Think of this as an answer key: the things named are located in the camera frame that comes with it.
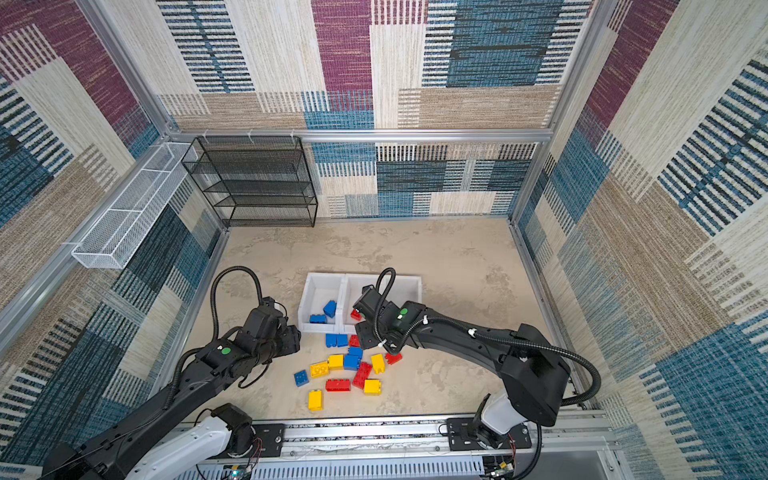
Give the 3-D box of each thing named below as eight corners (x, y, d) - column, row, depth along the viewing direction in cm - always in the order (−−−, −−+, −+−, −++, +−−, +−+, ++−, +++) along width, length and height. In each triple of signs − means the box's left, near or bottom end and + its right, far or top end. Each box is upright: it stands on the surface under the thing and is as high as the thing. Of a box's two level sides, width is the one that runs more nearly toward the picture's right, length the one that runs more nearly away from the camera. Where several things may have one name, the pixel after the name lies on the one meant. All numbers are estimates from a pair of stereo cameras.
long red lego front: (326, 391, 82) (324, 388, 80) (327, 382, 83) (325, 379, 82) (350, 391, 82) (349, 388, 80) (350, 382, 83) (350, 379, 82)
